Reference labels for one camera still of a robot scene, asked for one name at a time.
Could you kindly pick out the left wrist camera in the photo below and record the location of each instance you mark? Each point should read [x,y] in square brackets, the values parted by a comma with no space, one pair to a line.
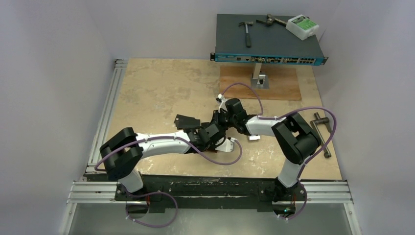
[226,144]

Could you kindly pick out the black cards stack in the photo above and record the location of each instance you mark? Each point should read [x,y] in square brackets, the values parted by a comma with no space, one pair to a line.
[184,122]

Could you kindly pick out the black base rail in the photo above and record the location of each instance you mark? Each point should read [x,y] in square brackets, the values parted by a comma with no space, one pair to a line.
[161,192]

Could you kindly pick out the black metal tool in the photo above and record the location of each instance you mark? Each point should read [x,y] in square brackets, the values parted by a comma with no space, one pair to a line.
[271,20]

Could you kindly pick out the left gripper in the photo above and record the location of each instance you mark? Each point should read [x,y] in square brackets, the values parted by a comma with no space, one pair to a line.
[212,146]

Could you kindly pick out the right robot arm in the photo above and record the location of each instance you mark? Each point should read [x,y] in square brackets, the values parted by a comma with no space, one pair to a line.
[296,138]

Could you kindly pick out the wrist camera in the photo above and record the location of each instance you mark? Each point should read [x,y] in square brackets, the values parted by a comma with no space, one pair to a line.
[222,103]
[226,144]

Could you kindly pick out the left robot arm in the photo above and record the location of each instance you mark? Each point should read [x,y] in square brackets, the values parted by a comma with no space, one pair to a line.
[121,153]

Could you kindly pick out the silver white cards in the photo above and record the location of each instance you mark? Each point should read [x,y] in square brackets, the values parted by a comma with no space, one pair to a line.
[254,137]

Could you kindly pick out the blue network switch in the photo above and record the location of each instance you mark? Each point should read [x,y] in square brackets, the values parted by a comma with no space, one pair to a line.
[270,44]

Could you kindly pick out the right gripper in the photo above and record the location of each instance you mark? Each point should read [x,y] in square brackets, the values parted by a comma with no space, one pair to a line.
[217,121]

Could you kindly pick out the aluminium frame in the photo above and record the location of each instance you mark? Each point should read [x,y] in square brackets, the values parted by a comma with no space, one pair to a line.
[94,188]

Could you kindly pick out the white green box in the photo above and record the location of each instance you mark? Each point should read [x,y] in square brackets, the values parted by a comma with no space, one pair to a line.
[302,27]

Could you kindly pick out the hammer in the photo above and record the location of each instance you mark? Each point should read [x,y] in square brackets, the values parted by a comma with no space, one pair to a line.
[247,34]

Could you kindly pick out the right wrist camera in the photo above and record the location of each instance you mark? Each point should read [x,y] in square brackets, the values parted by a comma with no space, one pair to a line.
[222,103]

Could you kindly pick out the silver metal stand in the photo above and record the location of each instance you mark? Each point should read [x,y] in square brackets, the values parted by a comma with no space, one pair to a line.
[259,79]

